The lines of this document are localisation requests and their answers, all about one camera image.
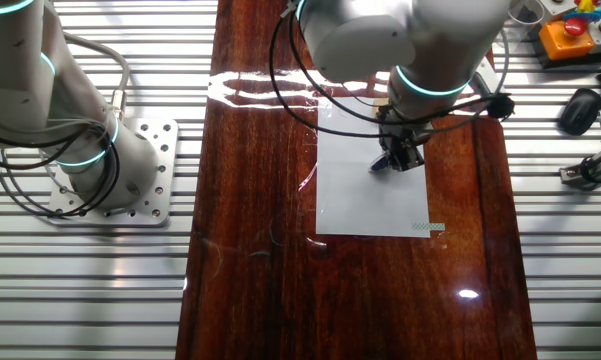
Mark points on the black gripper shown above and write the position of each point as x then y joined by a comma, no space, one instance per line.
405,129

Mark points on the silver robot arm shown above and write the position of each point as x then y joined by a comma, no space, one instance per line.
25,75

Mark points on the green patterned tape strip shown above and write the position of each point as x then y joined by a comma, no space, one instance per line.
427,226

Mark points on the white paper sheet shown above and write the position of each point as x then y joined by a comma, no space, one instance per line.
370,205

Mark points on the black computer mouse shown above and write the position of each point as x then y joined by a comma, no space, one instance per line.
580,112

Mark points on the orange emergency stop box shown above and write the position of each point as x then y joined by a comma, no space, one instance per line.
560,47

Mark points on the yellow and blue toy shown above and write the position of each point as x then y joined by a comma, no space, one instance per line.
585,6

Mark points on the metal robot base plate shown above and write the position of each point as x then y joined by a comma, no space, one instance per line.
162,200

